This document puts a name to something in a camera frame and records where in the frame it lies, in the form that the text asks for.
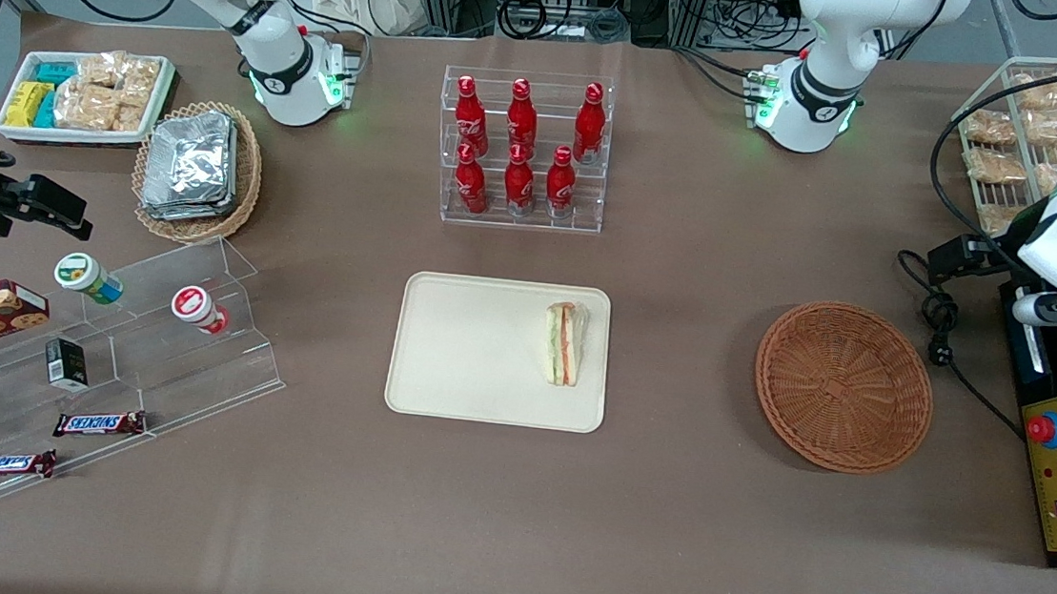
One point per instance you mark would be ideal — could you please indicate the triangular sandwich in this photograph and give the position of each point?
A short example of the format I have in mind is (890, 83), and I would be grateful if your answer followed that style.
(565, 343)

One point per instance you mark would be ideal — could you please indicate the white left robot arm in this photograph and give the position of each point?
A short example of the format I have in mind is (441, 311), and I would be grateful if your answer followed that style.
(829, 36)

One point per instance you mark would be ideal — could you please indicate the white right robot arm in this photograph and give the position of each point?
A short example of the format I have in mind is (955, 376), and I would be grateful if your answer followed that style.
(267, 54)

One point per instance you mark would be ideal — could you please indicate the round brown wicker basket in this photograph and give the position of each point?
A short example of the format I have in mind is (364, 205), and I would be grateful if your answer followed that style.
(841, 387)

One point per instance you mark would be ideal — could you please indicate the oval tan wicker basket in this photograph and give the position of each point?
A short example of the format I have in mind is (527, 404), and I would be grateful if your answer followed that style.
(247, 177)

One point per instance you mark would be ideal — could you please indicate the beige plastic tray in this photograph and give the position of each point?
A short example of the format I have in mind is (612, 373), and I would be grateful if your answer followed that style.
(466, 349)

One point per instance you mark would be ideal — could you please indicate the green lid snack cup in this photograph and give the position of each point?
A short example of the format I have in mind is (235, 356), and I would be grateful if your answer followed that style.
(81, 275)

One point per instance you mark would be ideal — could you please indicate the white rectangular snack bin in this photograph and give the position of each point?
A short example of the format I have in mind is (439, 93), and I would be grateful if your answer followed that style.
(74, 137)

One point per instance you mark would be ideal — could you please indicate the teal snack packet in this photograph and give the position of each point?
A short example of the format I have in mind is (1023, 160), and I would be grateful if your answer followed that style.
(47, 111)
(55, 72)

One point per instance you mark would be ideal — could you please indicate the yellow snack packet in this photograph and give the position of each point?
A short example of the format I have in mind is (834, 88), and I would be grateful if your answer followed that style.
(27, 103)

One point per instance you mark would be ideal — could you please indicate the clear pack of crackers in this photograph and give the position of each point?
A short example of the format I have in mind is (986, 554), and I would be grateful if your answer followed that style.
(141, 74)
(101, 68)
(86, 107)
(130, 111)

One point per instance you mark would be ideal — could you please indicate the stack of foil containers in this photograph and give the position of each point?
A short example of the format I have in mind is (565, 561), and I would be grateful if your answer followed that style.
(191, 167)

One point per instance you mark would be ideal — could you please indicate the small black box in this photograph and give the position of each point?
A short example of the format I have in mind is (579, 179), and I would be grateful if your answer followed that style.
(66, 365)

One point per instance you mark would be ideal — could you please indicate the red lid snack cup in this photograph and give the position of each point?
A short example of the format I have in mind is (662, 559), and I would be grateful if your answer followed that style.
(193, 306)

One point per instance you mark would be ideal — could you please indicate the red emergency stop button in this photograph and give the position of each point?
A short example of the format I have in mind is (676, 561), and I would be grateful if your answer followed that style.
(1043, 430)

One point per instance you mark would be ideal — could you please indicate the brown Snickers bar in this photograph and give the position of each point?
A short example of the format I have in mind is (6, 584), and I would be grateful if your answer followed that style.
(7, 464)
(99, 424)

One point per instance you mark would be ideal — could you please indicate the clear acrylic stepped stand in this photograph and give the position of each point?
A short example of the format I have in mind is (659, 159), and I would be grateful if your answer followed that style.
(196, 383)

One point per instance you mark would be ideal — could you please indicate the red cola bottle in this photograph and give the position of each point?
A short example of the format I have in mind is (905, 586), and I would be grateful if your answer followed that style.
(560, 188)
(588, 128)
(519, 186)
(522, 122)
(469, 120)
(471, 187)

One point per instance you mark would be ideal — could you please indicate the clear acrylic bottle rack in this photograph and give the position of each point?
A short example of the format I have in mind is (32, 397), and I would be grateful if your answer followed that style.
(535, 223)

